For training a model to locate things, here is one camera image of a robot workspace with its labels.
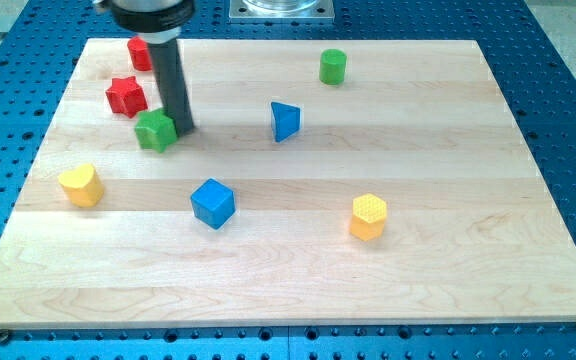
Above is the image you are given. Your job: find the wooden board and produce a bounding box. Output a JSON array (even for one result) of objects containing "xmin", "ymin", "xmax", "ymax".
[{"xmin": 0, "ymin": 38, "xmax": 576, "ymax": 329}]

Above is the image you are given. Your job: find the blue triangle block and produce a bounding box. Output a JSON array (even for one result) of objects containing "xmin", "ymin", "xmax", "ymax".
[{"xmin": 270, "ymin": 102, "xmax": 301, "ymax": 142}]

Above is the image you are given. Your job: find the blue cube block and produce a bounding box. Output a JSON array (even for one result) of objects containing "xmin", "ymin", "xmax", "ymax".
[{"xmin": 190, "ymin": 178, "xmax": 236, "ymax": 230}]

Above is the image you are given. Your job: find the yellow hexagon block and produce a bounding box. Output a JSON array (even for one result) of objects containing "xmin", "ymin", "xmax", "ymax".
[{"xmin": 349, "ymin": 193, "xmax": 388, "ymax": 241}]

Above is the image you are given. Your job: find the green cylinder block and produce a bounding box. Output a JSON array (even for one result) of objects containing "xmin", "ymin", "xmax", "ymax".
[{"xmin": 319, "ymin": 49, "xmax": 347, "ymax": 85}]

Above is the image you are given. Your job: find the green star block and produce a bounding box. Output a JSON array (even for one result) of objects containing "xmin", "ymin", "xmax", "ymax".
[{"xmin": 134, "ymin": 108, "xmax": 178, "ymax": 153}]

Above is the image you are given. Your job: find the red star block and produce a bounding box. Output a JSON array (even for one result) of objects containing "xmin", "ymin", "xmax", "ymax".
[{"xmin": 105, "ymin": 76, "xmax": 148, "ymax": 118}]

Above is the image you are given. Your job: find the red cylinder block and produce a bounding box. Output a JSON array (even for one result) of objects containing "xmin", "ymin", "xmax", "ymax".
[{"xmin": 127, "ymin": 36, "xmax": 152, "ymax": 71}]

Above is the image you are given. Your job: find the yellow heart block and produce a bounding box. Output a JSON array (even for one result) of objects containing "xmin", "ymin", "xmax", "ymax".
[{"xmin": 58, "ymin": 163, "xmax": 105, "ymax": 208}]

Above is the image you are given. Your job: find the blue perforated table plate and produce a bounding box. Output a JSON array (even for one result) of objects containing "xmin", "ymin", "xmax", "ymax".
[{"xmin": 0, "ymin": 1, "xmax": 576, "ymax": 359}]

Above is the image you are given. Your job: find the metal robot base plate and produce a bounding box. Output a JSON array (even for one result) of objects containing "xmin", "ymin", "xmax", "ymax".
[{"xmin": 229, "ymin": 0, "xmax": 335, "ymax": 22}]

